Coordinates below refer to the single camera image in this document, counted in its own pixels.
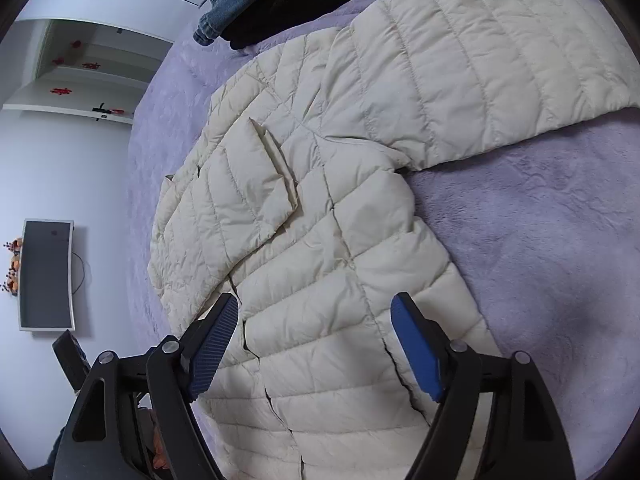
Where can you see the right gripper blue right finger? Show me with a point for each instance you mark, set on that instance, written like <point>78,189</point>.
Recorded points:
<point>424,344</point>

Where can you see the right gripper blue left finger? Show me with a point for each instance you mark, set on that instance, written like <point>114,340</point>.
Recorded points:
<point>204,344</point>

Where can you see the cream quilted down jacket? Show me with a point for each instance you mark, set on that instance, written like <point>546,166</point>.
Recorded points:
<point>294,199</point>

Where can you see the person's left hand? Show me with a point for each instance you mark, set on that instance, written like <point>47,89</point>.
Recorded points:
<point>160,460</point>

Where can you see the orange flower decoration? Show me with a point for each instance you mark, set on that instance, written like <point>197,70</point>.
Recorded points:
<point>11,284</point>

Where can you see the wall-mounted television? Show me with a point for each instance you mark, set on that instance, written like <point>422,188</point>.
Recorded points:
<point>45,290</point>

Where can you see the white wall shelf unit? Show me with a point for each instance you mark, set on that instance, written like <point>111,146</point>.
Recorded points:
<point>77,69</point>

